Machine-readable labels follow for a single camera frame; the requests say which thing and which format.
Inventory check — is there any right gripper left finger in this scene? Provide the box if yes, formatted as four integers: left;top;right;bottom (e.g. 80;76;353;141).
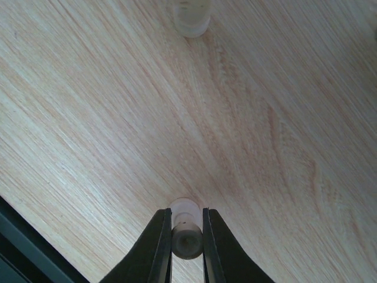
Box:
101;208;172;283

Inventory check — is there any light chess piece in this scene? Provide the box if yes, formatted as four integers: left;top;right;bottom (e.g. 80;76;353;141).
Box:
172;0;212;38
170;198;203;260

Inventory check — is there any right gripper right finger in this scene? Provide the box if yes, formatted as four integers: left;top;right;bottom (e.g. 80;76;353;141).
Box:
203;208;273;283

